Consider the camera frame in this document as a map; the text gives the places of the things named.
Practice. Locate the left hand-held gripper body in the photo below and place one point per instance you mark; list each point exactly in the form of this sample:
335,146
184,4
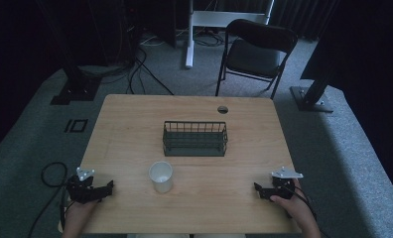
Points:
80,190

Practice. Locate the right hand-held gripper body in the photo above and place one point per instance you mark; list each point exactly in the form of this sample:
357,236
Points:
284,185

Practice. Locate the white cup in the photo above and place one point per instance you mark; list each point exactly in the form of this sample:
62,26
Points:
160,177

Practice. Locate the person's left hand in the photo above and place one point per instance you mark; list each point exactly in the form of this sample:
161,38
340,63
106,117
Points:
81,211

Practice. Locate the person's right hand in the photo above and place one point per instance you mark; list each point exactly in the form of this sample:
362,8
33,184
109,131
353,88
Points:
295,206

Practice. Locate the black floor socket cover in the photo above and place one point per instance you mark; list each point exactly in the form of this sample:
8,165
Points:
76,126

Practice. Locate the black stand with bolted base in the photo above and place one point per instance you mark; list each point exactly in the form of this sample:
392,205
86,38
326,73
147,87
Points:
312,95

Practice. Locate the black folding chair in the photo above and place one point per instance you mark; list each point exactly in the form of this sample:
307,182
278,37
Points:
255,54

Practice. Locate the black stand with base plate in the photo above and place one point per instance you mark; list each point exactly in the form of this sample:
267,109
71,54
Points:
75,89

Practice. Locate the white metal desk frame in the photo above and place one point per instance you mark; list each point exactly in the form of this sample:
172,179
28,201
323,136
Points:
194,20

